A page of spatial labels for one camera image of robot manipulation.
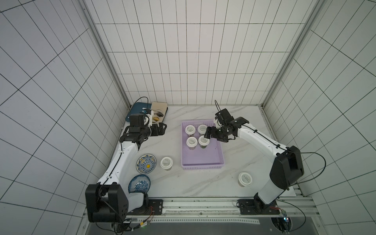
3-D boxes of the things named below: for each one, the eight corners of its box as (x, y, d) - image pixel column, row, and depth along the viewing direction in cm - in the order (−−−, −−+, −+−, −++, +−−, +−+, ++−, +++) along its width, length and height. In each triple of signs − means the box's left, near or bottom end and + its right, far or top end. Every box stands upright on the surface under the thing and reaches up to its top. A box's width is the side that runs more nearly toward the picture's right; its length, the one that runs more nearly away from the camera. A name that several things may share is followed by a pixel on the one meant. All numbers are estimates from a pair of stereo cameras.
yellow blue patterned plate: (135, 174, 85) (133, 172, 81) (139, 156, 92) (138, 153, 89) (155, 174, 85) (154, 172, 81) (158, 156, 92) (157, 153, 89)
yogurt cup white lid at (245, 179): (237, 188, 80) (240, 184, 75) (234, 176, 84) (238, 172, 79) (249, 188, 80) (253, 184, 75) (246, 176, 85) (250, 172, 79)
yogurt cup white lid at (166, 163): (161, 171, 86) (159, 167, 81) (162, 161, 90) (161, 156, 85) (172, 171, 86) (171, 167, 81) (173, 161, 90) (172, 156, 85)
